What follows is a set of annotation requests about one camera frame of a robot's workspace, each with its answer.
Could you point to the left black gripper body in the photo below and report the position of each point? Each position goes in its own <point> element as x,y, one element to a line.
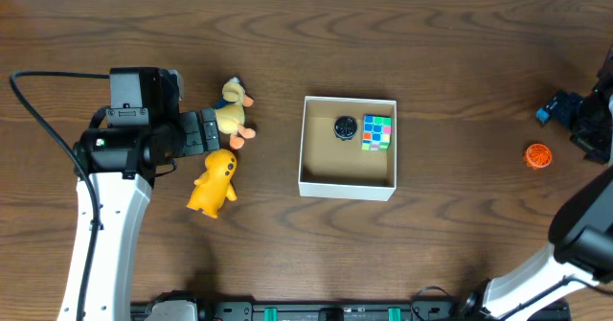
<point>209,130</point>

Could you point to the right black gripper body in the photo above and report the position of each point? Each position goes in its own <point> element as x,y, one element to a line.
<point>590,120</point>

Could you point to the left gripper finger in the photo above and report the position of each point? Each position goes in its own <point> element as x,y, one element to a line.
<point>210,133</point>
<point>190,122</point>

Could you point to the plush yellow duck toy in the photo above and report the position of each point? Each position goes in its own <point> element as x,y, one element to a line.
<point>230,114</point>

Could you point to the yellow dog figure toy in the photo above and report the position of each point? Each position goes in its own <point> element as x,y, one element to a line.
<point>213,187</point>

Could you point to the orange round disc toy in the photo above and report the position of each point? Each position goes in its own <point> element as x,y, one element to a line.
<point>537,156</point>

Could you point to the black round disc toy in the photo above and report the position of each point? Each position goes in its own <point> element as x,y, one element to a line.
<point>345,127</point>

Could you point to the multicolour puzzle cube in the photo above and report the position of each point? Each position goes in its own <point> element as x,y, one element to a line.
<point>377,133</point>

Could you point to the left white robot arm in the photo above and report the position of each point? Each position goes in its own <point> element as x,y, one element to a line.
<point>140,130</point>

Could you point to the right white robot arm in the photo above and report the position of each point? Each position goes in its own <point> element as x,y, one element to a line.
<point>578,253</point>

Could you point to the white cardboard box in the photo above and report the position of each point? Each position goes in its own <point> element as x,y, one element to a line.
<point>331,168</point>

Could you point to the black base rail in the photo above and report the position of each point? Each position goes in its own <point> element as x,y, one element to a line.
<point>197,309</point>

